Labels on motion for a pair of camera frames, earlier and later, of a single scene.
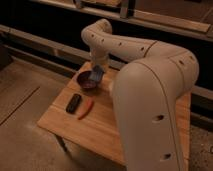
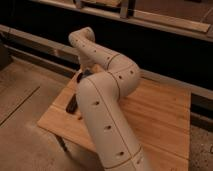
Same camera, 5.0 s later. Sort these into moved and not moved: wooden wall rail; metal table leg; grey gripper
Moved: grey gripper
Not moved: wooden wall rail; metal table leg
